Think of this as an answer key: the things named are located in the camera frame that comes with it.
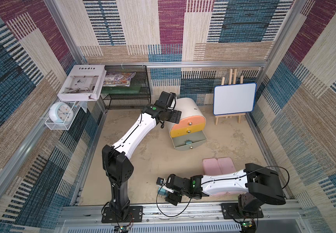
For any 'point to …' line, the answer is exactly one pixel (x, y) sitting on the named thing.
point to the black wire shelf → (111, 101)
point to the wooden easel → (229, 116)
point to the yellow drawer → (180, 131)
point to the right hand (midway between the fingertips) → (167, 189)
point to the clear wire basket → (55, 125)
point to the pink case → (222, 165)
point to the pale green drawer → (197, 139)
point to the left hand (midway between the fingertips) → (173, 114)
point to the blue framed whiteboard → (234, 98)
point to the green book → (120, 90)
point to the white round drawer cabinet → (189, 107)
